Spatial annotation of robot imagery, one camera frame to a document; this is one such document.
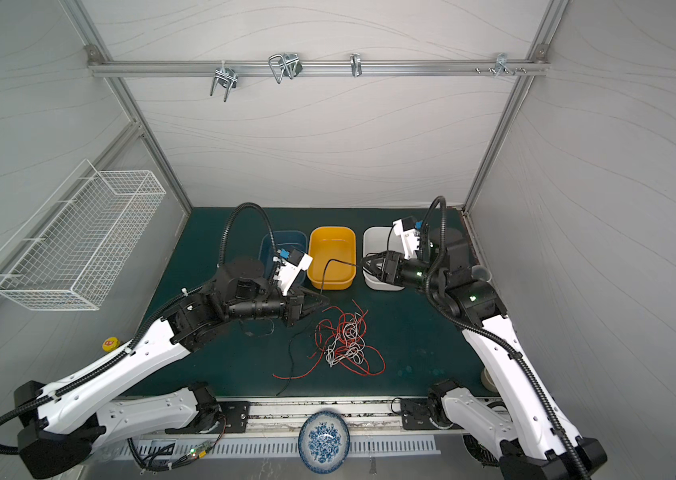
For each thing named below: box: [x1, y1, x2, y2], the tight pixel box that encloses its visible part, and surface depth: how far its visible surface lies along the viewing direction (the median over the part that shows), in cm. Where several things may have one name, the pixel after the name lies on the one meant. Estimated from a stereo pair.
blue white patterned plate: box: [298, 411, 351, 474], surface depth 70 cm
